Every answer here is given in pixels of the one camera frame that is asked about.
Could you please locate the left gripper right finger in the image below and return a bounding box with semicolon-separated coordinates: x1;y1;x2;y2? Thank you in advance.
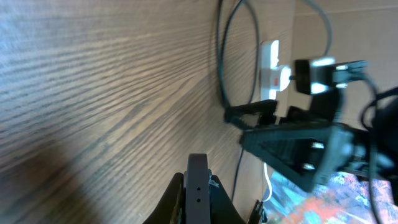
208;169;246;224

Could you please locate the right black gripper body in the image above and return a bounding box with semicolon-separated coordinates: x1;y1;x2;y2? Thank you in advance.
313;124;386;187

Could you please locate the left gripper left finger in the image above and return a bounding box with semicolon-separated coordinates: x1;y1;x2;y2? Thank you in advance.
143;172;185;224

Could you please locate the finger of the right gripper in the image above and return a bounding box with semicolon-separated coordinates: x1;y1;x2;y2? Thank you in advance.
240;123;336;192
224;100;277;129

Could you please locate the blue screen smartphone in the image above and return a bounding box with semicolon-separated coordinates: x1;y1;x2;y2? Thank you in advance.
185;154;211;224

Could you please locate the black charging cable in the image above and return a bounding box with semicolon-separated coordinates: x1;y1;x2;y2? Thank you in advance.
215;0;333;203

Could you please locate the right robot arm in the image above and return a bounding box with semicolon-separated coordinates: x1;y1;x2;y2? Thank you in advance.
223;88;397;200

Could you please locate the white power strip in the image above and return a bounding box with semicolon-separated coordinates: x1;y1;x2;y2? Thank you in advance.
260;40;280;100

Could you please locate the white power strip cord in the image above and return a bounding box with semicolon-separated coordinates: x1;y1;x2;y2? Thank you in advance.
262;161;274;202

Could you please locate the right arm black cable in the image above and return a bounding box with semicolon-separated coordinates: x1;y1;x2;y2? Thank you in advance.
359;71;398;224

